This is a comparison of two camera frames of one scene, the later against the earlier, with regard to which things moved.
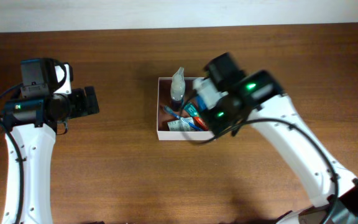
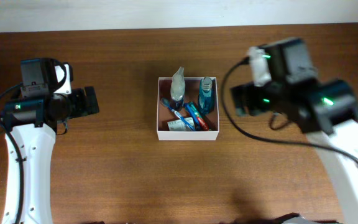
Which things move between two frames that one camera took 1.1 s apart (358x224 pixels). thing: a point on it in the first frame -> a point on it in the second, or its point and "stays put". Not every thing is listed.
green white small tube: [180, 126] stays put
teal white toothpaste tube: [192, 111] stays put
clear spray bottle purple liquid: [178, 89] stays put
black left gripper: [90, 100] stays put
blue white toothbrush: [168, 110] -> [168, 104]
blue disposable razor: [201, 104] -> [193, 114]
